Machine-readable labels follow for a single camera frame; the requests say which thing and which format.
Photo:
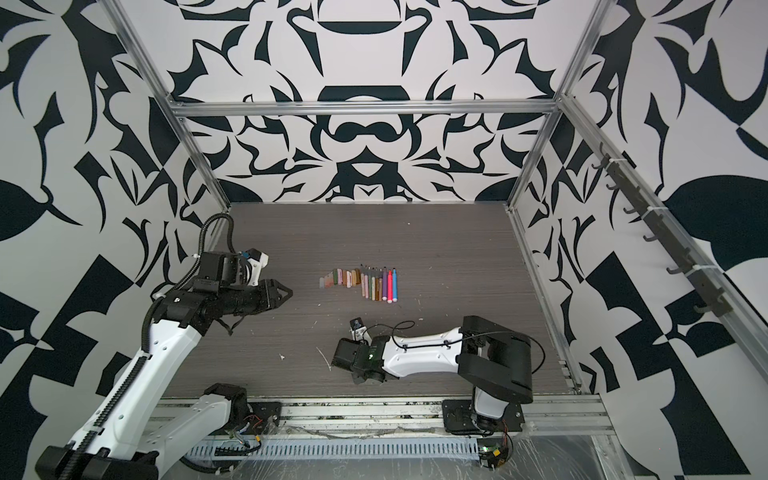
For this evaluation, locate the white slotted cable duct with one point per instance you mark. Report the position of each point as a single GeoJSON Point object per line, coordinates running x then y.
{"type": "Point", "coordinates": [343, 449]}

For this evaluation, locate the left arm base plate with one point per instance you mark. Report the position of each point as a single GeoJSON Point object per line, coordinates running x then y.
{"type": "Point", "coordinates": [261, 418]}

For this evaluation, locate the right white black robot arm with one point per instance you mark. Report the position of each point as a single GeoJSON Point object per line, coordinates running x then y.
{"type": "Point", "coordinates": [497, 362]}

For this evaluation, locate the small green circuit board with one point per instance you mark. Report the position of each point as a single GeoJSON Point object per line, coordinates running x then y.
{"type": "Point", "coordinates": [494, 453]}

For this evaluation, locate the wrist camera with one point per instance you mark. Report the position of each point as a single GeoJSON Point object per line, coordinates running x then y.
{"type": "Point", "coordinates": [255, 262]}
{"type": "Point", "coordinates": [358, 330]}

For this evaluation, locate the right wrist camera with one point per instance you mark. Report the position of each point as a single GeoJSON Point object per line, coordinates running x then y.
{"type": "Point", "coordinates": [358, 330]}

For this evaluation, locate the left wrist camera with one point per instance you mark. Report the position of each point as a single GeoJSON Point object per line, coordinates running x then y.
{"type": "Point", "coordinates": [255, 262]}

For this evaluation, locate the red pink marker pen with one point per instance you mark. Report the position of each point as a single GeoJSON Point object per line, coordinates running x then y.
{"type": "Point", "coordinates": [389, 286]}

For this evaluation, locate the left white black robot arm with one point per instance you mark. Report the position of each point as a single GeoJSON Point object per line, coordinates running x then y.
{"type": "Point", "coordinates": [113, 443]}

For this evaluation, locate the purple marker pen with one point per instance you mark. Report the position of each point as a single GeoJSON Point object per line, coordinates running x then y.
{"type": "Point", "coordinates": [385, 287]}

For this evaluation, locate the aluminium front rail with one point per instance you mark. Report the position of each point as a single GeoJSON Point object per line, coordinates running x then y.
{"type": "Point", "coordinates": [382, 416]}

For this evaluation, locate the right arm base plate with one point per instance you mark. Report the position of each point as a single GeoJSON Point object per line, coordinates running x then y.
{"type": "Point", "coordinates": [460, 418]}

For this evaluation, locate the blue marker pen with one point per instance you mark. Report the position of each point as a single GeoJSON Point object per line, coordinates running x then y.
{"type": "Point", "coordinates": [395, 286]}

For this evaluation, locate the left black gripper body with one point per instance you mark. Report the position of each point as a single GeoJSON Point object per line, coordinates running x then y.
{"type": "Point", "coordinates": [243, 298]}

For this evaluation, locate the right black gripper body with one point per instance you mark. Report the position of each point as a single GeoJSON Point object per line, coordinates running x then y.
{"type": "Point", "coordinates": [360, 378]}

